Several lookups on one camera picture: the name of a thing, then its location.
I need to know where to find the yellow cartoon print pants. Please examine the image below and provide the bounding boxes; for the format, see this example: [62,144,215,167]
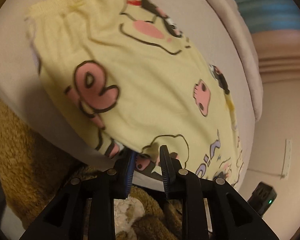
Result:
[26,0,243,186]

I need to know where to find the black device with green light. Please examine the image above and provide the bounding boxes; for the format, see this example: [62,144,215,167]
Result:
[248,182,277,217]

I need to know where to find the pink curtain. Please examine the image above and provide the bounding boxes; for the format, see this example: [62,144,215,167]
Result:
[251,29,300,84]

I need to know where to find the pink duvet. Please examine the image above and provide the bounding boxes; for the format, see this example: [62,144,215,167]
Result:
[187,0,264,123]

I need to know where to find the teal curtain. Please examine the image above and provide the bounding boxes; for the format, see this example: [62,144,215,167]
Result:
[235,0,300,34]

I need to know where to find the white wall power strip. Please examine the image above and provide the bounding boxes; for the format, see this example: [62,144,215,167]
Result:
[281,139,293,180]

